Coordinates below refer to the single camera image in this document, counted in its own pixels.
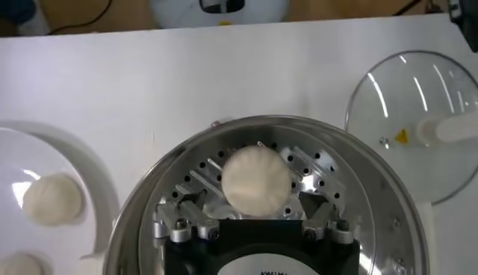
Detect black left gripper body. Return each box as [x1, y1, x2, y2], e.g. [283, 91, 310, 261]
[447, 0, 478, 53]

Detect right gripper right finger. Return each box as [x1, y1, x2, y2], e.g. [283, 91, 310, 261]
[298, 191, 356, 246]

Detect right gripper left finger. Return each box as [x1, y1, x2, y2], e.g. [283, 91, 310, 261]
[152, 189, 221, 244]

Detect glass lid white handle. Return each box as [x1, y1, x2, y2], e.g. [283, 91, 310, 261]
[344, 50, 478, 206]

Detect white steamed baozi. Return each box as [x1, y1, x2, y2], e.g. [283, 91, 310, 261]
[0, 252, 44, 275]
[220, 144, 293, 218]
[22, 173, 85, 227]

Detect stainless steel steamer basket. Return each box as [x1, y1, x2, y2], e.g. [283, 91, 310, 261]
[102, 114, 430, 275]

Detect white electric cooker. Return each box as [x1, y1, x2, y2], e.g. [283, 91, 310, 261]
[76, 118, 438, 275]

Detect white round plate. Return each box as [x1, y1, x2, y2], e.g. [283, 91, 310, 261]
[0, 119, 121, 275]

